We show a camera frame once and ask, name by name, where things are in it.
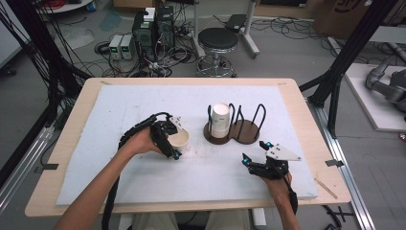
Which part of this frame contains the white paper cup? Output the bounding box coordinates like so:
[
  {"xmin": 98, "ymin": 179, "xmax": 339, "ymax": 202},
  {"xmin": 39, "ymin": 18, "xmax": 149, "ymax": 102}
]
[
  {"xmin": 211, "ymin": 102, "xmax": 232, "ymax": 140},
  {"xmin": 167, "ymin": 126, "xmax": 191, "ymax": 156}
]

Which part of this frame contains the person's right hand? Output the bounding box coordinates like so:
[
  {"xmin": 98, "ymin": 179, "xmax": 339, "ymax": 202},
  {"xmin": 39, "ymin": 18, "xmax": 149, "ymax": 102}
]
[{"xmin": 260, "ymin": 172, "xmax": 294, "ymax": 207}]

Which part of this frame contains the black tape piece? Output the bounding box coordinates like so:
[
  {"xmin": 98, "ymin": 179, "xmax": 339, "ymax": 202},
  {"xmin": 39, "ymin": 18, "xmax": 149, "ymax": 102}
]
[
  {"xmin": 325, "ymin": 158, "xmax": 346, "ymax": 169},
  {"xmin": 34, "ymin": 163, "xmax": 60, "ymax": 174}
]

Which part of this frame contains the white table leg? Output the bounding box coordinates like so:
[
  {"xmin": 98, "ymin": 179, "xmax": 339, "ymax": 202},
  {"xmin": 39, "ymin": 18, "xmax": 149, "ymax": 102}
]
[{"xmin": 251, "ymin": 207, "xmax": 268, "ymax": 230}]

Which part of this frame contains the white metal stand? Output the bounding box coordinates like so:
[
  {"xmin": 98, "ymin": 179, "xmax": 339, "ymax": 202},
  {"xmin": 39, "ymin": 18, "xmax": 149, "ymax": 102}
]
[{"xmin": 191, "ymin": 0, "xmax": 261, "ymax": 59}]

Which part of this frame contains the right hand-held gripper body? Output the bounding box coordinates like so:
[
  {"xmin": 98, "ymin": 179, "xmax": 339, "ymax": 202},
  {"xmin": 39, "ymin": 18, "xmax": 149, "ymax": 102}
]
[{"xmin": 248, "ymin": 144, "xmax": 303, "ymax": 181}]

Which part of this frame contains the dark wire cup holder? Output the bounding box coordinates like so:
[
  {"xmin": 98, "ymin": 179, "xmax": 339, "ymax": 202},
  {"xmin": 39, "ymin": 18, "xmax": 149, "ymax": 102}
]
[{"xmin": 203, "ymin": 102, "xmax": 268, "ymax": 146}]

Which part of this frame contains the white board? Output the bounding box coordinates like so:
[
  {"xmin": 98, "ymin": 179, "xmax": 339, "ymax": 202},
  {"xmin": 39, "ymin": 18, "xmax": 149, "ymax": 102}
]
[{"xmin": 344, "ymin": 62, "xmax": 406, "ymax": 133}]

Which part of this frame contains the white foam mat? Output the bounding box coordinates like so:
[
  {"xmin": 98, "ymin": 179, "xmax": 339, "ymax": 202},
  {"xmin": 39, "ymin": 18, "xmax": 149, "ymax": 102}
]
[{"xmin": 56, "ymin": 83, "xmax": 320, "ymax": 206}]

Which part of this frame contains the beige trouser leg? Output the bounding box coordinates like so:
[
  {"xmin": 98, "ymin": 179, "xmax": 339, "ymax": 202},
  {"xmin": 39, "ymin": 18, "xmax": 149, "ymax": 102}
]
[
  {"xmin": 203, "ymin": 210, "xmax": 254, "ymax": 230},
  {"xmin": 130, "ymin": 212, "xmax": 180, "ymax": 230}
]

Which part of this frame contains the black computer tower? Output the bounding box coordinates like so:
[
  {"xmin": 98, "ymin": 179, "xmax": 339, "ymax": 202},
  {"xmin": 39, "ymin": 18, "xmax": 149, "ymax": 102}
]
[
  {"xmin": 155, "ymin": 5, "xmax": 176, "ymax": 50},
  {"xmin": 131, "ymin": 9, "xmax": 158, "ymax": 62}
]

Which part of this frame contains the white round table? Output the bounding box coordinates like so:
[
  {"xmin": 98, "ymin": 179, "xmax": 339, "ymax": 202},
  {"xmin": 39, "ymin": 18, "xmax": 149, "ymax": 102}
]
[{"xmin": 35, "ymin": 0, "xmax": 94, "ymax": 14}]

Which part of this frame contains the aluminium rail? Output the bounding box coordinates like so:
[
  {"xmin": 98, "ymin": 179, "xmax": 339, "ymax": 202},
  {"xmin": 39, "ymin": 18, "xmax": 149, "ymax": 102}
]
[
  {"xmin": 0, "ymin": 126, "xmax": 56, "ymax": 215},
  {"xmin": 306, "ymin": 98, "xmax": 377, "ymax": 230}
]

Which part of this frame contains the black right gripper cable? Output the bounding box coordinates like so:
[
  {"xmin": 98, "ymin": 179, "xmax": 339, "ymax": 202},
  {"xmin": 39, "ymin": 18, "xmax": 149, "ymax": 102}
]
[{"xmin": 282, "ymin": 176, "xmax": 300, "ymax": 216}]

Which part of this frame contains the brown cardboard box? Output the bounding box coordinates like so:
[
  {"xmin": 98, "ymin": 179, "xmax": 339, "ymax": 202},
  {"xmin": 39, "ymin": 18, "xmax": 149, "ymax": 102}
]
[{"xmin": 313, "ymin": 0, "xmax": 375, "ymax": 40}]

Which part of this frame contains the black frame with cables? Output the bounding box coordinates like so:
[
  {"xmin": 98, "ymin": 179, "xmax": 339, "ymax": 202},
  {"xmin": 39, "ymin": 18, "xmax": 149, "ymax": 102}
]
[{"xmin": 0, "ymin": 0, "xmax": 94, "ymax": 130}]

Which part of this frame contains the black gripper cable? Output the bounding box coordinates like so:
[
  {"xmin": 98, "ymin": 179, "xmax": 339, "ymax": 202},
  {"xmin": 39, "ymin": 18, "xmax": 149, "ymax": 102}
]
[
  {"xmin": 101, "ymin": 111, "xmax": 173, "ymax": 230},
  {"xmin": 282, "ymin": 176, "xmax": 300, "ymax": 216}
]

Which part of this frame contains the white box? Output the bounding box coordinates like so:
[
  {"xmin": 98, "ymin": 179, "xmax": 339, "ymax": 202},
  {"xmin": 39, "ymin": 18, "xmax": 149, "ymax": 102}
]
[{"xmin": 143, "ymin": 7, "xmax": 157, "ymax": 23}]

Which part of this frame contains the person's left hand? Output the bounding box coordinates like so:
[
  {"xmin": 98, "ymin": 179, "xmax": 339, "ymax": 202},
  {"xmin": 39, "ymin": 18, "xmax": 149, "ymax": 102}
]
[{"xmin": 124, "ymin": 126, "xmax": 168, "ymax": 158}]

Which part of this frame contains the black flat device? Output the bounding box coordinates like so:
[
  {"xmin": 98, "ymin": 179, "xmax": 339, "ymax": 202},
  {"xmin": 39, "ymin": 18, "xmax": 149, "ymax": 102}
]
[{"xmin": 224, "ymin": 13, "xmax": 249, "ymax": 34}]

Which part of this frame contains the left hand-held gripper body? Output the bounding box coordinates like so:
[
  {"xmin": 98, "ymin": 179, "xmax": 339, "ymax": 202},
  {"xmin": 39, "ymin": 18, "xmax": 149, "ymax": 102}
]
[{"xmin": 149, "ymin": 115, "xmax": 186, "ymax": 151}]

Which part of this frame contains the thin wooden stick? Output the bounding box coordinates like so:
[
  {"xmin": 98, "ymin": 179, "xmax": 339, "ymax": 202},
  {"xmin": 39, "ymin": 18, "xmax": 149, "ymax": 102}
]
[{"xmin": 313, "ymin": 177, "xmax": 339, "ymax": 200}]

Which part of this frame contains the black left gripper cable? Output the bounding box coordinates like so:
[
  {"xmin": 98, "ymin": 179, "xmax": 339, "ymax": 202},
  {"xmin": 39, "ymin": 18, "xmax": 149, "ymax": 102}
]
[{"xmin": 101, "ymin": 111, "xmax": 173, "ymax": 230}]

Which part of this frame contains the black metal frame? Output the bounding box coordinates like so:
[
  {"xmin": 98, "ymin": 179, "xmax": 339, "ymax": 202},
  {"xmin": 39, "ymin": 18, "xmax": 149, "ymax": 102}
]
[{"xmin": 299, "ymin": 0, "xmax": 400, "ymax": 139}]

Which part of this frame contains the grey bench power supply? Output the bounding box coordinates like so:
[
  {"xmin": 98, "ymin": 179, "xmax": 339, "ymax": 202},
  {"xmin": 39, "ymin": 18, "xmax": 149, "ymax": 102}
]
[
  {"xmin": 107, "ymin": 34, "xmax": 124, "ymax": 60},
  {"xmin": 120, "ymin": 34, "xmax": 137, "ymax": 60}
]

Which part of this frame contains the black round stool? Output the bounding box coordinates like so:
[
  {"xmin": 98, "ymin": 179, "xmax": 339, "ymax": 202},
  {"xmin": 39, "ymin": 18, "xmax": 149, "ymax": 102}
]
[{"xmin": 195, "ymin": 27, "xmax": 240, "ymax": 79}]

